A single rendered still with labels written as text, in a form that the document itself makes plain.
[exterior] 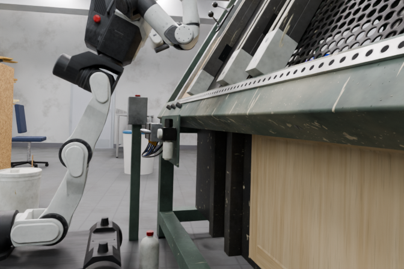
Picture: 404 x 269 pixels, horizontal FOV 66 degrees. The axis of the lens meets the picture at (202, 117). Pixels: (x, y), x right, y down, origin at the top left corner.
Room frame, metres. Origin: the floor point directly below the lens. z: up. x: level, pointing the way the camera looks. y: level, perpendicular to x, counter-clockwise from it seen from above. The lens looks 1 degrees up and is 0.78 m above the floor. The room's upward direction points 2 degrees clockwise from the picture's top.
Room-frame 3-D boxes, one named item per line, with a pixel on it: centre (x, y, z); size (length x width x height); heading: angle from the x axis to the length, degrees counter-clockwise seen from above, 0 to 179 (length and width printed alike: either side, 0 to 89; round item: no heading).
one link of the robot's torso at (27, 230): (1.43, 0.72, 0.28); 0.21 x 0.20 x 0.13; 106
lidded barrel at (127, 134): (4.60, 0.92, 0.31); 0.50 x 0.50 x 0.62
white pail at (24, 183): (2.37, 1.38, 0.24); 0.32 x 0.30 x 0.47; 8
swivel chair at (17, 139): (4.78, 2.68, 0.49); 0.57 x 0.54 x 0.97; 89
